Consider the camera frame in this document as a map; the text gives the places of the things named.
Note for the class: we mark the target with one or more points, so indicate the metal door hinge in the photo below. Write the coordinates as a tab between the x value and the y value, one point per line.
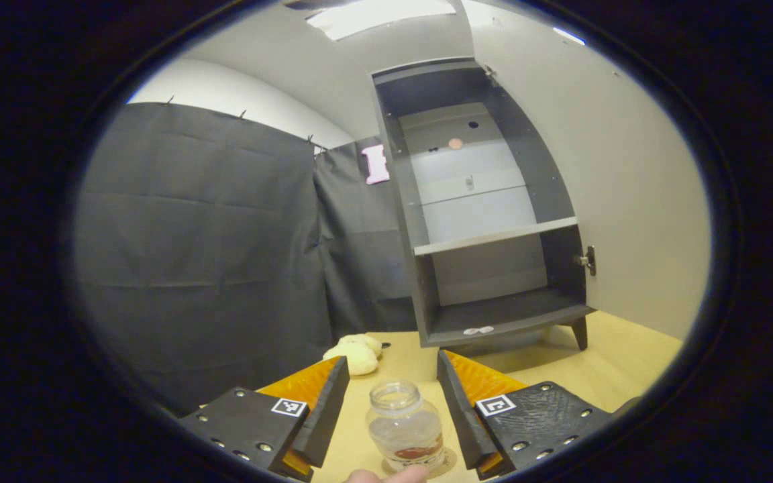
588	260
490	70

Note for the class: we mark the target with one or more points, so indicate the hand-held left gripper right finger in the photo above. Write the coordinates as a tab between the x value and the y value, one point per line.
460	416

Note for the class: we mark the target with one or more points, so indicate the large ceiling light panel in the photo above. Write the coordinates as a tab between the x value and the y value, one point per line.
380	17

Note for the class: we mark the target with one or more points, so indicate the pale yellow bun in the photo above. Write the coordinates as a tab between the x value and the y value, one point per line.
353	361
368	342

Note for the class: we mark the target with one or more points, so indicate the clear plastic bottle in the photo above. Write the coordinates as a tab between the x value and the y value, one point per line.
405	422

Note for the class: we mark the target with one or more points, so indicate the black backdrop cloth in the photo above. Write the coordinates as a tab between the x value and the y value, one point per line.
198	255

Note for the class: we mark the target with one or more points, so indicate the white cabinet door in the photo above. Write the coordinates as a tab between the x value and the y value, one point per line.
628	201

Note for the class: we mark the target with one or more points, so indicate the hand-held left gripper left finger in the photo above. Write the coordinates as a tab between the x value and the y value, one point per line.
326	416

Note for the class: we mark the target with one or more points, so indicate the dark grey cabinet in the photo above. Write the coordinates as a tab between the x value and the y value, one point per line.
494	315

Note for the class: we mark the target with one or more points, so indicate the long ceiling light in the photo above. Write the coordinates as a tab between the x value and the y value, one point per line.
569	35

